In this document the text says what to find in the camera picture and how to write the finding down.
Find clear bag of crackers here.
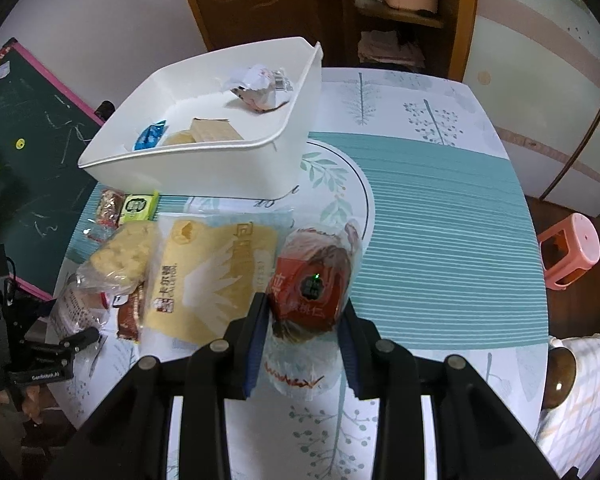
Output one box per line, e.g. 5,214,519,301
76,221,157,295

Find patterned teal white tablecloth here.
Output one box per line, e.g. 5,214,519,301
50,68,548,479

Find red round pastry package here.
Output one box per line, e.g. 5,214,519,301
262,221,363,401

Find white quilted sofa cover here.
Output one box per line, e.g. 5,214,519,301
535,333,600,476

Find white plastic storage bin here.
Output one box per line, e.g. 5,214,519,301
79,37,323,200

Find folded cloths on shelf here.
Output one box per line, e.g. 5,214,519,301
358,30,425,70

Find green chalkboard pink frame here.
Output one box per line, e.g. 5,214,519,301
0,39,102,299

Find brown wooden door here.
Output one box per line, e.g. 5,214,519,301
187,0,346,67

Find wooden corner shelf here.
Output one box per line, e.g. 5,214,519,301
341,0,478,81

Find yellow cake bread package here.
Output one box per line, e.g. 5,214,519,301
140,210,294,347

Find pink plastic stool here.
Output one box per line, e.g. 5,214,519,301
538,212,600,292

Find person's left hand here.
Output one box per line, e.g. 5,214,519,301
0,385,58,425

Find green small snack packet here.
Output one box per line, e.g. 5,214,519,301
118,192,159,226

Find red brown snack packet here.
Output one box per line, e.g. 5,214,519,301
117,283,145,342

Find small red candy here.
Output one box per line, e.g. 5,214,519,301
95,188,125,228

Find blue small candy packet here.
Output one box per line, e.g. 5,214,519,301
133,120,166,151

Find long beige wafer package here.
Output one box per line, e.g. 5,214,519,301
161,118,242,146

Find grey white printed snack bag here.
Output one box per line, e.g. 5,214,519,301
222,64,294,113

